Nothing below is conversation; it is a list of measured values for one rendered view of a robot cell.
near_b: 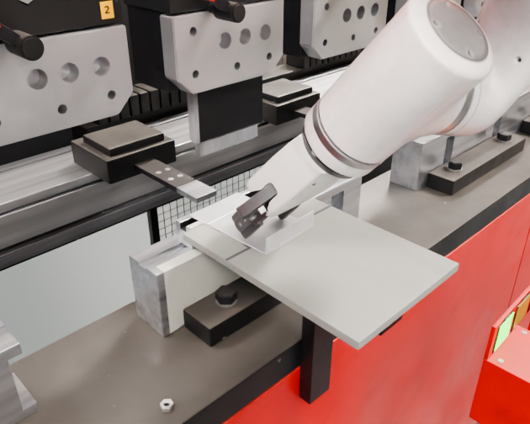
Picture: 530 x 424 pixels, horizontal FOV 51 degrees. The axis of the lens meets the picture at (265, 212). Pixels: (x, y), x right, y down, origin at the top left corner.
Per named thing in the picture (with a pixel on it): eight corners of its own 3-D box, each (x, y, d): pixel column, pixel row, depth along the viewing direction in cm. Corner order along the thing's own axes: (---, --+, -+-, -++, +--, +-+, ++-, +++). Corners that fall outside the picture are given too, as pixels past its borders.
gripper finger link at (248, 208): (303, 163, 57) (291, 182, 62) (239, 200, 55) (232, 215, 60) (309, 173, 57) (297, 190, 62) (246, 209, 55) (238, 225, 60)
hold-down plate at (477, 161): (451, 196, 102) (453, 181, 101) (425, 186, 105) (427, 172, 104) (523, 151, 120) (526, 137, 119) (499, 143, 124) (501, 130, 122)
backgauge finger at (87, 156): (171, 223, 72) (167, 188, 70) (73, 162, 88) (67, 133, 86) (241, 193, 79) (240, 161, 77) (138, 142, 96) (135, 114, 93)
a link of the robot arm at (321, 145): (360, 80, 56) (342, 98, 58) (301, 99, 50) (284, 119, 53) (409, 148, 55) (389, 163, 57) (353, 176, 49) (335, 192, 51)
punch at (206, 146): (201, 161, 66) (196, 81, 61) (191, 156, 67) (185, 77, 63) (262, 138, 72) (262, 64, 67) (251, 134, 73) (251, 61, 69)
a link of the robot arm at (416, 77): (382, 93, 56) (307, 83, 52) (481, -3, 46) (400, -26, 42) (410, 166, 53) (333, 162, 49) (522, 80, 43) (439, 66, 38)
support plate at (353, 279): (357, 351, 51) (358, 342, 51) (182, 240, 68) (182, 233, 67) (458, 270, 62) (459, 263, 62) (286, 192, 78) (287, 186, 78)
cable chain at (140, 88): (99, 126, 98) (96, 104, 96) (82, 118, 102) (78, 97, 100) (254, 83, 121) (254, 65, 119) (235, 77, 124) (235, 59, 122)
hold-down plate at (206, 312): (210, 348, 68) (209, 329, 66) (183, 327, 71) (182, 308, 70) (362, 252, 86) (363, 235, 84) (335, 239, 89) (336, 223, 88)
